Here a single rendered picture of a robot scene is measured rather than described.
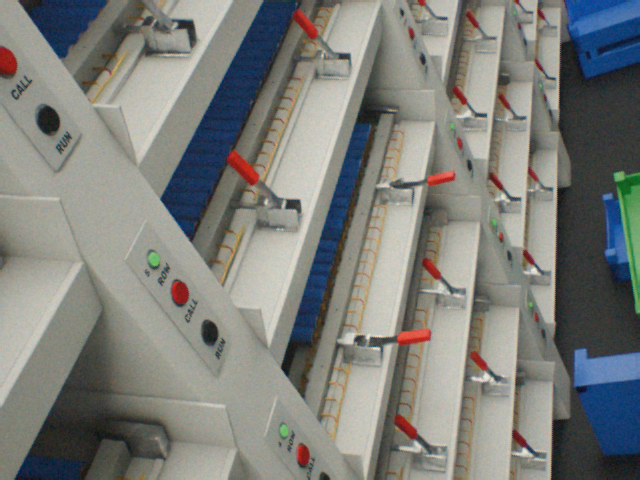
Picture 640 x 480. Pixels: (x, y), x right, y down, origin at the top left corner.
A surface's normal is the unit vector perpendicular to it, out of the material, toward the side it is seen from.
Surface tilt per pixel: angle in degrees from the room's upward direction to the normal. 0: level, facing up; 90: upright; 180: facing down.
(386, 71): 90
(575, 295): 0
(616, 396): 90
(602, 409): 90
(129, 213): 90
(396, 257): 20
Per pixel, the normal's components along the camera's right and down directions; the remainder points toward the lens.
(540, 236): -0.10, -0.73
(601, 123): -0.43, -0.71
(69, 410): -0.20, 0.68
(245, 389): 0.88, -0.19
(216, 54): 0.97, 0.07
